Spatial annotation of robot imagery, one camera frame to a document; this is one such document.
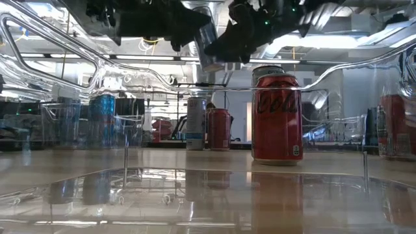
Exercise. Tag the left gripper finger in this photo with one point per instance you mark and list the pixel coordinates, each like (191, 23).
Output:
(191, 22)

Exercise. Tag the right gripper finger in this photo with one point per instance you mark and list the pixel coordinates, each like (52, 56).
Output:
(237, 35)

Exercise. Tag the blue silver energy drink can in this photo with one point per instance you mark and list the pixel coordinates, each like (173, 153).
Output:
(102, 120)
(204, 39)
(70, 122)

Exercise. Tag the silver energy can black lid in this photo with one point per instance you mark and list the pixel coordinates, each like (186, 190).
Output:
(268, 70)
(196, 123)

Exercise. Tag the red cola can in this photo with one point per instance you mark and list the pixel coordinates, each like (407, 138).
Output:
(278, 130)
(218, 130)
(396, 126)

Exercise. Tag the clear plastic bin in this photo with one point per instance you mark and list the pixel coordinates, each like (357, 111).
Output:
(344, 130)
(208, 201)
(130, 130)

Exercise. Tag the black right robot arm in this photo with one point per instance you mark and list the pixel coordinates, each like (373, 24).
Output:
(325, 3)

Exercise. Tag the ceiling strip light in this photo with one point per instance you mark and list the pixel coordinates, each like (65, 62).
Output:
(273, 61)
(144, 58)

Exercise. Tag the person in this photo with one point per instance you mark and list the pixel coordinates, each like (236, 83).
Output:
(210, 105)

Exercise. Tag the red background object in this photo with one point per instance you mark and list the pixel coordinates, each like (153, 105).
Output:
(161, 128)

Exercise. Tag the black equipment with green light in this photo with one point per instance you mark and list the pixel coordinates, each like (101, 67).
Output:
(19, 110)

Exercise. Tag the silver ventilation duct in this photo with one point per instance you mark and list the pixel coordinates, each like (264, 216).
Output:
(208, 6)
(325, 18)

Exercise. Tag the black aluminium table frame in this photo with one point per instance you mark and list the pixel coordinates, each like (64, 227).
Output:
(240, 146)

